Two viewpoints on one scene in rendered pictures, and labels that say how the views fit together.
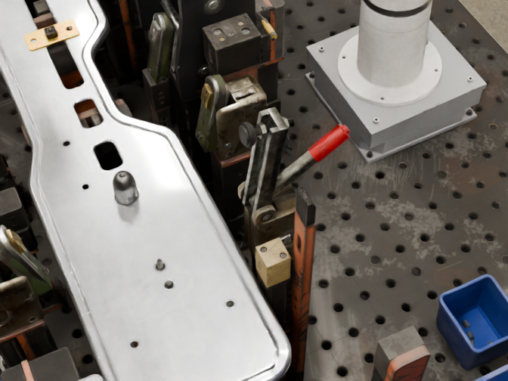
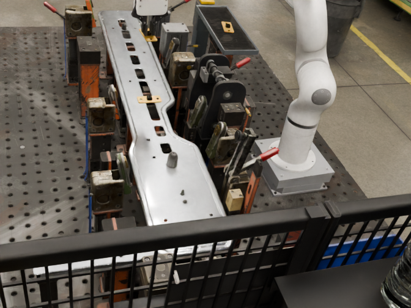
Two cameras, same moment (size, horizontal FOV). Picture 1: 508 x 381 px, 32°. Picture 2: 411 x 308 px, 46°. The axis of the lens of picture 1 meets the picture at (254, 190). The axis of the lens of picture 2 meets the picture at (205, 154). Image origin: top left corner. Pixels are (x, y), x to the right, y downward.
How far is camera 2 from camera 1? 0.41 m
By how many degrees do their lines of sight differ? 15
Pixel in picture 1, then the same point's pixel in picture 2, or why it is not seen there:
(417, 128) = (299, 185)
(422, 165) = (299, 203)
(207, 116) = (214, 140)
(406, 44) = (302, 143)
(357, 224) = not seen: hidden behind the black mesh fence
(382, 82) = (287, 159)
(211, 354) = not seen: hidden behind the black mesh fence
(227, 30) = (230, 106)
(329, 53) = (265, 145)
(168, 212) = (189, 175)
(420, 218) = not seen: hidden behind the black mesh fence
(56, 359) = (128, 220)
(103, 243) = (158, 179)
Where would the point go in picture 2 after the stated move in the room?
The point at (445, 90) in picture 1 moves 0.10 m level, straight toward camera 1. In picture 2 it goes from (315, 170) to (308, 185)
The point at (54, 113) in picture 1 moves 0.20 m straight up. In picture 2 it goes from (145, 127) to (150, 75)
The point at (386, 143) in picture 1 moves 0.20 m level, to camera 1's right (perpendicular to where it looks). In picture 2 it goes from (284, 188) to (335, 198)
